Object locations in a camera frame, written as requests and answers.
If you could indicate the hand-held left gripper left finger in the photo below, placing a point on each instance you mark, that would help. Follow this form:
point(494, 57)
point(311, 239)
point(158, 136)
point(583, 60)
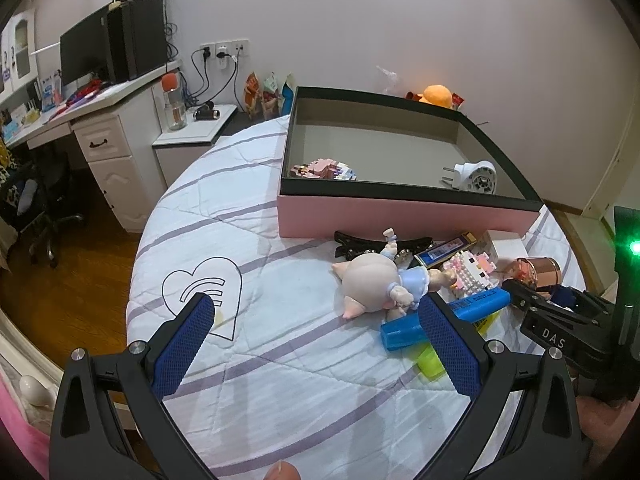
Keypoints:
point(184, 342)

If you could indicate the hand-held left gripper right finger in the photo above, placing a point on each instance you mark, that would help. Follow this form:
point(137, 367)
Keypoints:
point(450, 347)

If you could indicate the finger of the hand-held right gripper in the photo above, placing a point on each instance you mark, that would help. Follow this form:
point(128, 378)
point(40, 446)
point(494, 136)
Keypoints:
point(580, 299)
point(522, 296)

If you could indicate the yellow green bottle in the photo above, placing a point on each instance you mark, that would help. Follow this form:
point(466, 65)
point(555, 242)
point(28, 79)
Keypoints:
point(430, 364)

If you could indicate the rose gold cylinder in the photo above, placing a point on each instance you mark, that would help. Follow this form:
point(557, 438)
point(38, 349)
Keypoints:
point(542, 270)

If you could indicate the blue tube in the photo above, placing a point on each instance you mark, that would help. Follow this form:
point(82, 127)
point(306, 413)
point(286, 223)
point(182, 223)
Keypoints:
point(480, 302)

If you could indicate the small white box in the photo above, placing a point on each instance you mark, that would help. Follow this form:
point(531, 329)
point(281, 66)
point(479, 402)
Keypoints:
point(507, 247)

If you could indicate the pink white block cat toy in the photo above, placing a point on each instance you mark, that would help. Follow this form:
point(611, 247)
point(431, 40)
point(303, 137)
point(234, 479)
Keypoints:
point(470, 272)

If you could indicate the blue and yellow packet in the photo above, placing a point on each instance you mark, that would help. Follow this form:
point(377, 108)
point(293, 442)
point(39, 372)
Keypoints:
point(440, 252)

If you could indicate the pig figurine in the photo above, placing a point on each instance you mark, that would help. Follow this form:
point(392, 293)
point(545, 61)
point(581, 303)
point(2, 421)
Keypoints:
point(370, 280)

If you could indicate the pink box with black rim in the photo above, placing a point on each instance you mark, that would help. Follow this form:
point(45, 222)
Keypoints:
point(400, 215)

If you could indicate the black hair clip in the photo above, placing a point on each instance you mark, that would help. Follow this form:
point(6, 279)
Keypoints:
point(350, 240)

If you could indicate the person's right hand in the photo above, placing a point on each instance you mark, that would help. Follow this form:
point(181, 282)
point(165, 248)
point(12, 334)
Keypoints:
point(600, 425)

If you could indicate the person's left hand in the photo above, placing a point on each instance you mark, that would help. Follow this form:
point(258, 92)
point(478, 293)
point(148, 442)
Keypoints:
point(283, 472)

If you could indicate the white plug adapter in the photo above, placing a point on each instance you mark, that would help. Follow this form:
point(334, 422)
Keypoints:
point(477, 176)

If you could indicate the white nightstand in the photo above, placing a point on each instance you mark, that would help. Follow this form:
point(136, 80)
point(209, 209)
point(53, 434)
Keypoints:
point(185, 160)

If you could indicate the white desk with drawers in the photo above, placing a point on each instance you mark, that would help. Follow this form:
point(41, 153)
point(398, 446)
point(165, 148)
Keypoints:
point(115, 170)

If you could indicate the pink cloth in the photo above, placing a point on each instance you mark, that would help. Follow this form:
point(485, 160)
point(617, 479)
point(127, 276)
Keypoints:
point(22, 435)

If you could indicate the black office chair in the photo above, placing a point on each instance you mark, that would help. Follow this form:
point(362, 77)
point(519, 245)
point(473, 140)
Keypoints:
point(45, 190)

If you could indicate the pink building block figure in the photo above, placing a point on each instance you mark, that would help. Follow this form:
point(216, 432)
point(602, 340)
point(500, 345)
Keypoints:
point(325, 170)

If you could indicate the orange plush toy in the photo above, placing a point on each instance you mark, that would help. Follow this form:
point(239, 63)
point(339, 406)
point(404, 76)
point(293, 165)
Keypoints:
point(435, 96)

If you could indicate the red toy box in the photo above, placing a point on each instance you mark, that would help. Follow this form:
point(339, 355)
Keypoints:
point(411, 95)

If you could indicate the small black device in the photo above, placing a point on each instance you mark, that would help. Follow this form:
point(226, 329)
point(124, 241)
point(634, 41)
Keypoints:
point(206, 112)

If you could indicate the glass bottle with orange lid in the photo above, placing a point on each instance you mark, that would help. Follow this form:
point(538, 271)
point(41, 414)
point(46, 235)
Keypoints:
point(174, 110)

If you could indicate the clear plastic bag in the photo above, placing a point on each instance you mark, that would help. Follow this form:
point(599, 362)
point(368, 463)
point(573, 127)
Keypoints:
point(389, 79)

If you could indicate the orange snack bag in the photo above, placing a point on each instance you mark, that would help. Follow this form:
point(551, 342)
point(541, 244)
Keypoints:
point(251, 92)

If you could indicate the green white snack bag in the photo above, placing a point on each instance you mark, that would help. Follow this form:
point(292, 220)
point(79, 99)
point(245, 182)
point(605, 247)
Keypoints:
point(271, 95)

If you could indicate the red booklet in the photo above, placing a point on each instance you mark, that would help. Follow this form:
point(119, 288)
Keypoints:
point(85, 94)

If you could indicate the blue snack bag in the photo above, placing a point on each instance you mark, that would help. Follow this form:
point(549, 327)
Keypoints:
point(287, 95)

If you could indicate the blue white box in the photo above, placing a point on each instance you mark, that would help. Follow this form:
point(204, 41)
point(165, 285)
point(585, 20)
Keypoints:
point(51, 92)

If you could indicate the white charger plug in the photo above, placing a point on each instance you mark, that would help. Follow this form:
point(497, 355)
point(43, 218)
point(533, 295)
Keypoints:
point(223, 60)

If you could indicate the black monitor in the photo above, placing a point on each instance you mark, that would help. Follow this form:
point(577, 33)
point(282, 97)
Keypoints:
point(82, 52)

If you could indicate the white glass door cabinet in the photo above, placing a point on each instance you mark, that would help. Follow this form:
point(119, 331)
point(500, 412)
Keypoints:
point(20, 45)

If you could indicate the white bed post knob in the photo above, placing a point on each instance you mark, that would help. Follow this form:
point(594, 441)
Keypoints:
point(36, 391)

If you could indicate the white wall socket panel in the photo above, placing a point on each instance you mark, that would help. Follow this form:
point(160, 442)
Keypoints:
point(225, 45)

